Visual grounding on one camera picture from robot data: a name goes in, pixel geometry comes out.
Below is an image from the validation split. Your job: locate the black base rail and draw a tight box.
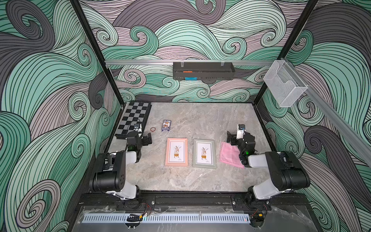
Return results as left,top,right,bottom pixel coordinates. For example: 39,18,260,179
77,190,309,212

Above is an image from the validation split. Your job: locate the black wall shelf tray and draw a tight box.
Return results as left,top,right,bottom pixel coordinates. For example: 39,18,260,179
173,62,236,84

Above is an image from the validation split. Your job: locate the black grey chessboard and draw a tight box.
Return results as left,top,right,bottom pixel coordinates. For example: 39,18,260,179
115,102,152,139

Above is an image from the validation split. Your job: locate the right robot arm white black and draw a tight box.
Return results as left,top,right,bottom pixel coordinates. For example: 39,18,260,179
227,130,311,205

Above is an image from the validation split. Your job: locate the pink cloth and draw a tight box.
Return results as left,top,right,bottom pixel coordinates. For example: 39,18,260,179
219,142,244,169

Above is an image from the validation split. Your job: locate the green picture frame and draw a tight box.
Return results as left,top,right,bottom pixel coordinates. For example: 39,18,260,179
193,139,216,169

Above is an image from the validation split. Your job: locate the clear acrylic wall holder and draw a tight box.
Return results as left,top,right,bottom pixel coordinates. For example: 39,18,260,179
263,60,308,108

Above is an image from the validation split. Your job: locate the aluminium right side rail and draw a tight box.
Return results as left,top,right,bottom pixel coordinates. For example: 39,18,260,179
281,58,371,166

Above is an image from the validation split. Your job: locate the aluminium back rail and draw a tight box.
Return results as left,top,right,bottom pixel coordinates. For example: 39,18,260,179
105,59,274,66

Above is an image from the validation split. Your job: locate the aluminium rail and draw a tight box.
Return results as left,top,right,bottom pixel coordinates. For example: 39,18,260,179
281,58,371,166
105,59,274,66

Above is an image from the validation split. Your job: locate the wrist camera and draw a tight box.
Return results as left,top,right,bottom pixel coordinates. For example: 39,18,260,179
133,123,142,134
236,124,245,139

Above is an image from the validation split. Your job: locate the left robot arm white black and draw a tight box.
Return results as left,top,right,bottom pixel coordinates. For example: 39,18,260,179
88,131,152,200

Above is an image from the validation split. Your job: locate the white slotted cable duct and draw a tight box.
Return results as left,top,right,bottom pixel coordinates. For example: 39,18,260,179
82,213,250,224

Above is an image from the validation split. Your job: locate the playing card box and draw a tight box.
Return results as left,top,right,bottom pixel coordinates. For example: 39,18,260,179
161,119,172,131

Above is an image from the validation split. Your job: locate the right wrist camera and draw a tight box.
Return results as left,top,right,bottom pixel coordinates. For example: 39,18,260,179
236,124,245,139

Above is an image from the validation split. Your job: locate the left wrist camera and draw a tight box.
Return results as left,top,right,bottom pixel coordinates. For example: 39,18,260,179
133,123,142,134

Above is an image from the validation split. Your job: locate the pink picture frame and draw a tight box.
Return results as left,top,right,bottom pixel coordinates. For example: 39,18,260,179
165,138,188,167

